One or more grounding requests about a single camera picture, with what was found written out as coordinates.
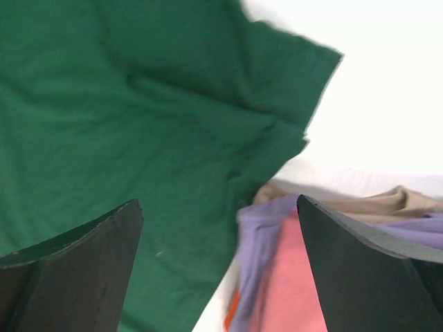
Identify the orange folded t shirt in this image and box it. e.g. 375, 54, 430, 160
223, 288, 240, 332

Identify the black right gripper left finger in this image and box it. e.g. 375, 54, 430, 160
1, 199, 143, 332

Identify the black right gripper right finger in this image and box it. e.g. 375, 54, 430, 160
297, 195, 442, 332

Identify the dark green t shirt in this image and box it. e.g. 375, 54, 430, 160
1, 1, 341, 331

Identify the lavender folded t shirt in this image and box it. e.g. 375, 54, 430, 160
230, 206, 442, 331

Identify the pink folded t shirt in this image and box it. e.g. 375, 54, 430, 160
249, 211, 327, 332

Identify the beige folded t shirt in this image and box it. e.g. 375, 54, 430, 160
251, 182, 442, 225

